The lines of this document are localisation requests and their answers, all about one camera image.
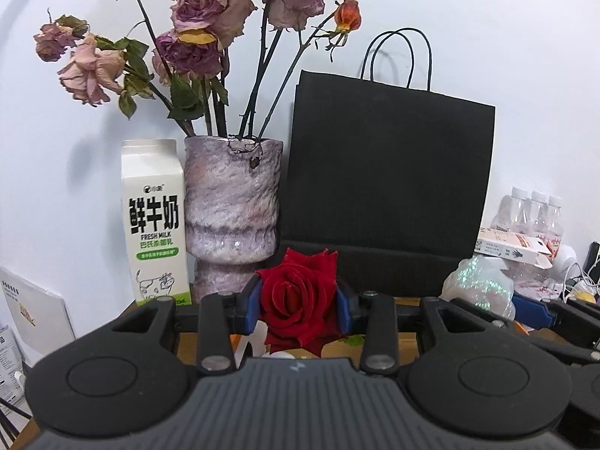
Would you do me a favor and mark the blue printed box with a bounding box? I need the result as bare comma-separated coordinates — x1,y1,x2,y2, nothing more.
0,323,24,406

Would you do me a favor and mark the iridescent plastic wrap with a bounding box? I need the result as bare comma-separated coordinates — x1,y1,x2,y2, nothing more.
443,257,516,322

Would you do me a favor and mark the white round device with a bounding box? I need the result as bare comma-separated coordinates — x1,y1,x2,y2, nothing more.
550,244,581,287

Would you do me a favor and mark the white cable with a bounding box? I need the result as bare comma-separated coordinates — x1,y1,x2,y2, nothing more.
562,262,600,301

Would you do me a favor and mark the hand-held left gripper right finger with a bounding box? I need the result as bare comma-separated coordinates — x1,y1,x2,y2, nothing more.
334,285,512,377

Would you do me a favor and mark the red cardboard box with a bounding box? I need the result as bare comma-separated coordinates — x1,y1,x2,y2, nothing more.
175,330,419,369

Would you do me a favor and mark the red artificial rose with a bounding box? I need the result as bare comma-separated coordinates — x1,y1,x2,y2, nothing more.
254,248,342,357

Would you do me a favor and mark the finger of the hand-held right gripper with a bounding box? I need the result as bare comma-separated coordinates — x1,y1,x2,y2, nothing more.
512,294,600,333
508,321,600,365

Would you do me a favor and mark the long white carton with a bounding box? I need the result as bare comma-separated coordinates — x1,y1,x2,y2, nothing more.
474,226,554,269

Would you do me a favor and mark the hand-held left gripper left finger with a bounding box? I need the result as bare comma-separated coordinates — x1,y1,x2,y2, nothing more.
110,276,266,377

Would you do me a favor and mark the black charger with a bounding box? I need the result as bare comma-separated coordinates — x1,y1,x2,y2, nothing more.
586,241,600,282

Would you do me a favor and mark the dried pink rose bouquet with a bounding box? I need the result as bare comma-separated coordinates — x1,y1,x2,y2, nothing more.
33,0,363,144

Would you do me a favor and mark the white green milk carton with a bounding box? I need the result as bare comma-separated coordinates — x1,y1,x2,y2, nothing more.
121,139,193,306

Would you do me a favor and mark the black paper bag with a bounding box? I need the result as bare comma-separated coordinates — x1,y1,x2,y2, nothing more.
280,28,497,298

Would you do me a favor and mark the white wall panel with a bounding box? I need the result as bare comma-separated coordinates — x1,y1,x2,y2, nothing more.
0,265,77,367

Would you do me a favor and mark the purple stone-look vase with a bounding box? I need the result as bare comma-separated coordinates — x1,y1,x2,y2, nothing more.
184,135,283,305

